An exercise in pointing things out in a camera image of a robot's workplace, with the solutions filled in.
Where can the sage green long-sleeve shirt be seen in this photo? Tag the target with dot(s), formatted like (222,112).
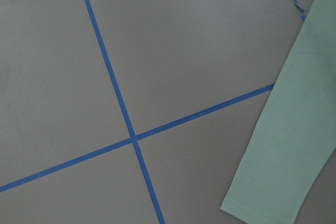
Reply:
(295,133)

